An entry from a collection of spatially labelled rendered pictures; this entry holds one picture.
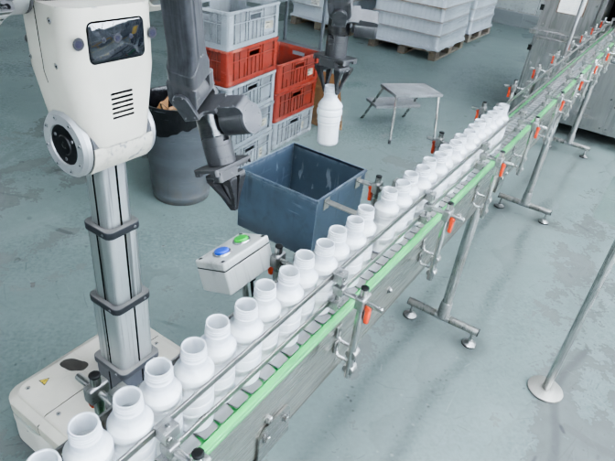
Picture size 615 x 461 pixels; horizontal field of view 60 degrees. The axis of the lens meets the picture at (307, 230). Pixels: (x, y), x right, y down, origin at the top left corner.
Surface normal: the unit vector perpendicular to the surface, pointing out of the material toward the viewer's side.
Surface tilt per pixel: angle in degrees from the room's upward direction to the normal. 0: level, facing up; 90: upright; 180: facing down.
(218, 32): 90
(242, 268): 70
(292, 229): 90
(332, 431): 0
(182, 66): 103
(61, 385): 0
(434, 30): 89
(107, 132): 90
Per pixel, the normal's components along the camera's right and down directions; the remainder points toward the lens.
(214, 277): -0.56, 0.40
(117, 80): 0.82, 0.37
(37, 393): 0.10, -0.84
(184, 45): -0.30, 0.79
